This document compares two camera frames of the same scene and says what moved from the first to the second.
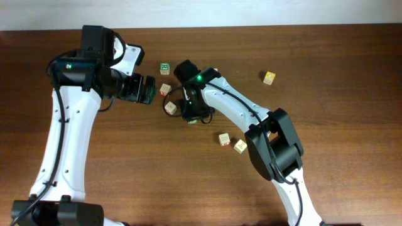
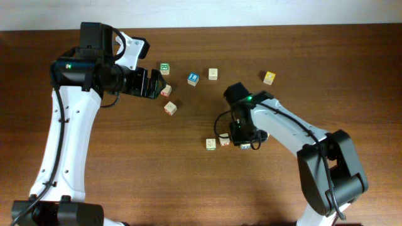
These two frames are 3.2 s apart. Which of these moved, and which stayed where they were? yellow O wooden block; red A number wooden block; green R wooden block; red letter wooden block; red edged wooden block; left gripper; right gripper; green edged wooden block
Moved: green edged wooden block; left gripper; right gripper
Stayed: red A number wooden block; red letter wooden block; yellow O wooden block; green R wooden block; red edged wooden block
